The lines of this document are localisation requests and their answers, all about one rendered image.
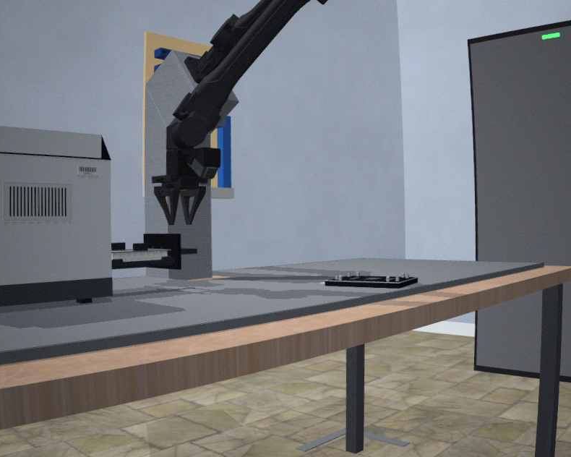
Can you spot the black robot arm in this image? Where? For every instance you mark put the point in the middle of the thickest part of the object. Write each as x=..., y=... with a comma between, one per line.
x=251, y=33

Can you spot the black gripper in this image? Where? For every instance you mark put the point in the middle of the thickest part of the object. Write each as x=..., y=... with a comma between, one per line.
x=190, y=183

